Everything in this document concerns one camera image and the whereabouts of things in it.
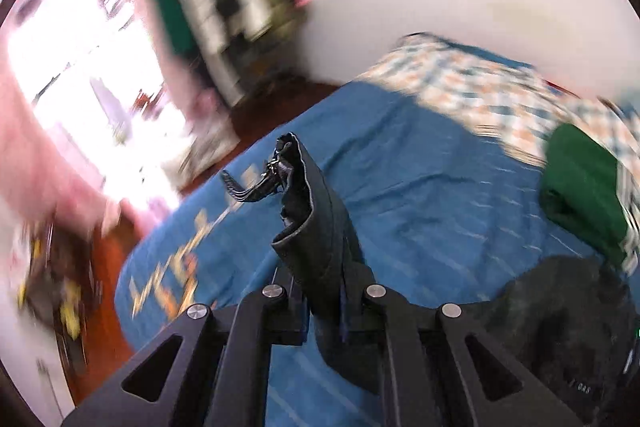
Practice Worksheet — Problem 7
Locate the folded green striped garment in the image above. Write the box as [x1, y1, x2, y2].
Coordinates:
[539, 124, 639, 275]

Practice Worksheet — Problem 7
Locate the black leather jacket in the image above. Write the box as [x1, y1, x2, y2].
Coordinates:
[222, 133, 639, 426]

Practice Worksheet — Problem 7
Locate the blue striped plaid bedsheet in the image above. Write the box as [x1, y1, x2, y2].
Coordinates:
[114, 34, 639, 349]

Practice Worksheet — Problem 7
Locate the pink floral curtain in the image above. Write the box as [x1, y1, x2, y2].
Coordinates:
[1, 76, 157, 237]

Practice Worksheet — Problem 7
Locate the clothes rack with garments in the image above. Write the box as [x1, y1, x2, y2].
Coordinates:
[152, 0, 311, 109]

